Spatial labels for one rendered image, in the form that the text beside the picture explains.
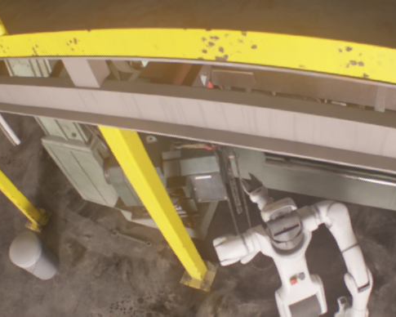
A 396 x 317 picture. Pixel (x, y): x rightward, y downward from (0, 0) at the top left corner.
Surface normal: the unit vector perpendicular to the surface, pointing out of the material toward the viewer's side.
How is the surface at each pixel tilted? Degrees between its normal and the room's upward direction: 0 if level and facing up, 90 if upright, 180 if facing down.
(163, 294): 0
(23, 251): 0
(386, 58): 90
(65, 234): 0
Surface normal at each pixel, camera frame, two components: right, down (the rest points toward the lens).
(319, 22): -0.19, -0.61
